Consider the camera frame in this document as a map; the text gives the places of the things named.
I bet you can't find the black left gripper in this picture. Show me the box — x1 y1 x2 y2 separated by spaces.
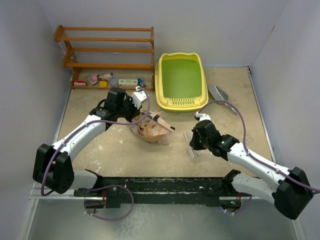
116 95 142 124

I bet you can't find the white bag sealing clip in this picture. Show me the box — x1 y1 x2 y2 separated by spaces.
183 131 199 159

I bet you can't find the pink cat litter bag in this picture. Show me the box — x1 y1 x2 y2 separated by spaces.
127 110 176 146

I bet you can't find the grey metal litter scoop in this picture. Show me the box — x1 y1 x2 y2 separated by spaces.
208 84 238 115

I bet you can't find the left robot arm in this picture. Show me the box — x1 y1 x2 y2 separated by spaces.
32 87 150 197

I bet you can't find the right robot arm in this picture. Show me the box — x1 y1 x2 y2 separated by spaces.
189 118 314 220

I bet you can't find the white rectangular box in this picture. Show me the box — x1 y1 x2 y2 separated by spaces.
118 79 138 88

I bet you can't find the yellow green litter box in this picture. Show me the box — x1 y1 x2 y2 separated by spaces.
154 52 209 112

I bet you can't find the red white small box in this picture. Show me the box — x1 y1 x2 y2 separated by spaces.
73 80 87 87

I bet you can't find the clear plastic cup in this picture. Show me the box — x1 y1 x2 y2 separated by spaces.
108 75 119 88

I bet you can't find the blue grey bottle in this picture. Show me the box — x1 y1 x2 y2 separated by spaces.
137 78 146 88

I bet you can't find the yellow sponge block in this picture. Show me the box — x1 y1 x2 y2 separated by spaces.
98 80 108 88

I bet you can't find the pink small package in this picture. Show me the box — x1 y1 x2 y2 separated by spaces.
91 74 99 85

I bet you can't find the wooden shelf rack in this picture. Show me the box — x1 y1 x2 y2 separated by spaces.
54 25 155 91

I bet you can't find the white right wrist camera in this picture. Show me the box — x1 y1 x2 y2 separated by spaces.
194 111 211 122

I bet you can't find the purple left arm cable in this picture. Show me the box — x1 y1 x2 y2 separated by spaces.
40 86 151 197

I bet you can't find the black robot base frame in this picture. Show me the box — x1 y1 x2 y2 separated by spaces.
74 170 247 211

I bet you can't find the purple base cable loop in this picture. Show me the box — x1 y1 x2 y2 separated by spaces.
83 184 136 222

